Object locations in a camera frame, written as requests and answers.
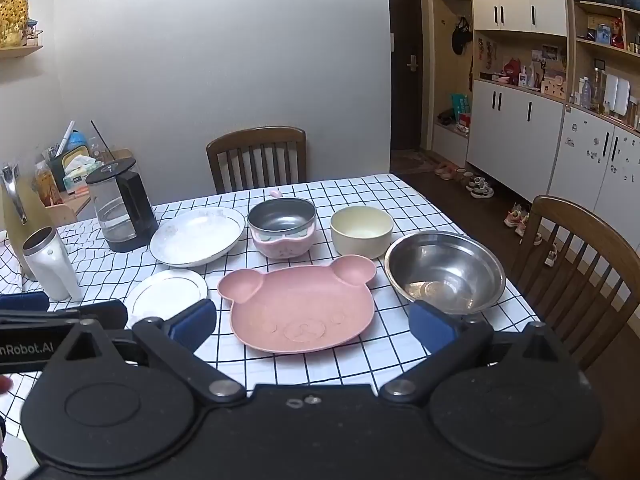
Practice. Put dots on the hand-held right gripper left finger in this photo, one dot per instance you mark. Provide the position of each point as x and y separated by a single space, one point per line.
192 321

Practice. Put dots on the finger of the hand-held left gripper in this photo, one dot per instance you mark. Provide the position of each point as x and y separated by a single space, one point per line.
105 314
22 302

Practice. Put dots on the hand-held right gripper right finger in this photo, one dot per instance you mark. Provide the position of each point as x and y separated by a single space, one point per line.
431 322

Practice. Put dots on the stainless steel bowl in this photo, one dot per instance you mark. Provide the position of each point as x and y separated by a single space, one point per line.
445 270

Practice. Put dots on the cream bowl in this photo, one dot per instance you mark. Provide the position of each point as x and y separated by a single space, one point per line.
360 241

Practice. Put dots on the pink bear-shaped plate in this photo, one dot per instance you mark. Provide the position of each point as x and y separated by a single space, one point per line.
300 305

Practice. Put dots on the person's left hand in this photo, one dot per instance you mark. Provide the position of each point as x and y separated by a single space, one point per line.
4 384

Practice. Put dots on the small white plate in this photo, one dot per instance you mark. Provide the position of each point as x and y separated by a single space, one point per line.
165 292

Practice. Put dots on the white electric mug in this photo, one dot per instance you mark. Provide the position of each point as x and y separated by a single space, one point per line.
50 270

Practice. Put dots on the yellow thermos jug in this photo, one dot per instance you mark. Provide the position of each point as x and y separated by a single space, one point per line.
20 230

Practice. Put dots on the large white plate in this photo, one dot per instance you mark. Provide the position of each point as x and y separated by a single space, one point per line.
197 237

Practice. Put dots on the glass electric kettle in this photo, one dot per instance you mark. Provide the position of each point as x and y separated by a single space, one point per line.
120 205

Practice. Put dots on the orange snack packet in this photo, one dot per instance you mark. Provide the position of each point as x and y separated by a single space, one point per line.
45 185

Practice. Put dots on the grey sneaker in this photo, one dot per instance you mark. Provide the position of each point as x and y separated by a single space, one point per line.
476 183
482 191

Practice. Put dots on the green tissue box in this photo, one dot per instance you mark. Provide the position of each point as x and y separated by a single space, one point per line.
79 172

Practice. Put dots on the pink slipper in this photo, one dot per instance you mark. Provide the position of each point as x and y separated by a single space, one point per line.
442 169
452 174

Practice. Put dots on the white checkered tablecloth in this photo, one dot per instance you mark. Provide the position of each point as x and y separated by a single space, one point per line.
350 195

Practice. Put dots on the brown doormat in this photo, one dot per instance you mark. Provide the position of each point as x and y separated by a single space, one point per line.
412 161

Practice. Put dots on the wooden chair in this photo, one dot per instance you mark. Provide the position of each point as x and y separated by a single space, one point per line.
580 220
257 137

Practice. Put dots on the white lower cabinets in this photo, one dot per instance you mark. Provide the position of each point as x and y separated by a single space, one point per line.
550 140

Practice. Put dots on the teal box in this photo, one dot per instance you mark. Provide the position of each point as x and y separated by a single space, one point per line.
460 104

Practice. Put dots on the black hanging bag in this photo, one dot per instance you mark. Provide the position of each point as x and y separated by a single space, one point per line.
461 37

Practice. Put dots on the dark brown door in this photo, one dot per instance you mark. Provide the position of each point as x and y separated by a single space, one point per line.
405 35

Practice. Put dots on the open wooden shelf unit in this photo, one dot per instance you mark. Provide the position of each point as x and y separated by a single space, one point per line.
600 40

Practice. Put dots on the wooden wall shelf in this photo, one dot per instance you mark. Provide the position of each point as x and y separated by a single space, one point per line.
20 51

